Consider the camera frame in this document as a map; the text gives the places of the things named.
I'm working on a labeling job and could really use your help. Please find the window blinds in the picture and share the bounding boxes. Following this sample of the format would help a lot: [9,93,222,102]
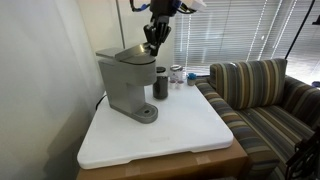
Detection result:
[174,0,320,84]

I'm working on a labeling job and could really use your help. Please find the black tripod stand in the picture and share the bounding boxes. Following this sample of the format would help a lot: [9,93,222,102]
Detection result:
[285,0,320,59]

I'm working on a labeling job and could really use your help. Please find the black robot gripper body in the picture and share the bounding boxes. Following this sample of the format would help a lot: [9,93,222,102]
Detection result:
[150,0,177,24]

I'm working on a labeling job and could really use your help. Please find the dark coffee-filled glass jar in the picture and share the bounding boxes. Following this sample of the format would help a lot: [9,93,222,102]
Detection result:
[153,66,168,100]

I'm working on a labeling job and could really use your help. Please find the grey pod coffee machine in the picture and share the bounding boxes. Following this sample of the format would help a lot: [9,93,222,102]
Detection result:
[96,43,158,124]

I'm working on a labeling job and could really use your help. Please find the white coffee pod front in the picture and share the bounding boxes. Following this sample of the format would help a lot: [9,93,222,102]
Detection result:
[176,80,184,89]

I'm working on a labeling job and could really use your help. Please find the white coffee pod near jar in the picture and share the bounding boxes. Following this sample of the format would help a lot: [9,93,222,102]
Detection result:
[169,79,176,89]

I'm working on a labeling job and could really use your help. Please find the small pot blue plant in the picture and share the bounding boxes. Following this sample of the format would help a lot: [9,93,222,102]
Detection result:
[187,73,197,86]

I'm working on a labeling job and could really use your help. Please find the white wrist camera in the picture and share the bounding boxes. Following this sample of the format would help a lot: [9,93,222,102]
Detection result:
[182,0,207,12]

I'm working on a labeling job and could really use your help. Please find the white plastic table board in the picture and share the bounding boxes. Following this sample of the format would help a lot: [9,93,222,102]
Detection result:
[77,84,234,169]

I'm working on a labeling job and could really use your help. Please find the black object at sofa edge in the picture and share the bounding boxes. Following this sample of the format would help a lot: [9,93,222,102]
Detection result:
[285,127,320,180]

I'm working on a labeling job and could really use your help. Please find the clear glass jar silver lid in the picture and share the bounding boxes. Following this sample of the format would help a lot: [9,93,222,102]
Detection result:
[169,65,183,81]

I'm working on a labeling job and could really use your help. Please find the brown cardboard box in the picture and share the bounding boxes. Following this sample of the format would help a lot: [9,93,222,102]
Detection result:
[76,139,248,180]

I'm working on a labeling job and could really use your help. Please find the striped sofa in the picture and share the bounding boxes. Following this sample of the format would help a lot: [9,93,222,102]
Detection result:
[196,59,320,180]

